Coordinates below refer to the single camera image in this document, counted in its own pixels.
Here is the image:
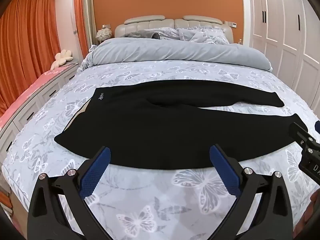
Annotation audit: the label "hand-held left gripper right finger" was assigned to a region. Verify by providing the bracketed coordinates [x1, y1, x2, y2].
[209, 144, 294, 240]

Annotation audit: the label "white flower decoration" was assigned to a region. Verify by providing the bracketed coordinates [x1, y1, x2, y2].
[96, 24, 113, 42]

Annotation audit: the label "white drawer cabinet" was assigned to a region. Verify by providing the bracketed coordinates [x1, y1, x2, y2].
[0, 64, 81, 157]

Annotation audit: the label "bed with butterfly sheet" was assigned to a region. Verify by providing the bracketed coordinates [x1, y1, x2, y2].
[0, 61, 320, 240]

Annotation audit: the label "black pants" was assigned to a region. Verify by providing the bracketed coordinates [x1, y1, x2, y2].
[54, 81, 307, 170]

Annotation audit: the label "white wardrobe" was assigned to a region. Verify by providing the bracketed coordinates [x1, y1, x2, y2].
[241, 0, 320, 112]

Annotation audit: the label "grey duvet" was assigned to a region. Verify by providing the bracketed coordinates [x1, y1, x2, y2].
[79, 37, 273, 72]

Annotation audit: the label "narrow orange curtain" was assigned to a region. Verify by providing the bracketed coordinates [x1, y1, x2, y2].
[73, 0, 88, 53]

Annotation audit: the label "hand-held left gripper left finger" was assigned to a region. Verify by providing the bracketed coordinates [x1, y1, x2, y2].
[27, 145, 112, 240]

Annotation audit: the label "pink seat mat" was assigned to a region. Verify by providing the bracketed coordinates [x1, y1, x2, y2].
[0, 64, 78, 117]

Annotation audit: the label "butterfly print pillow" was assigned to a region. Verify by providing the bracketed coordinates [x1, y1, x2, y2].
[175, 27, 230, 45]
[157, 27, 181, 41]

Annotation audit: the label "beige padded headboard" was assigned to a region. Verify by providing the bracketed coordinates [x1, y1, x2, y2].
[114, 15, 234, 44]

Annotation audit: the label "flower shaped plush cushion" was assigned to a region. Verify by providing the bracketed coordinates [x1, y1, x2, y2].
[50, 49, 74, 70]

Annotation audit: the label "dark grey blanket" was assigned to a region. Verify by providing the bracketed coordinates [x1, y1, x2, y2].
[124, 30, 161, 40]

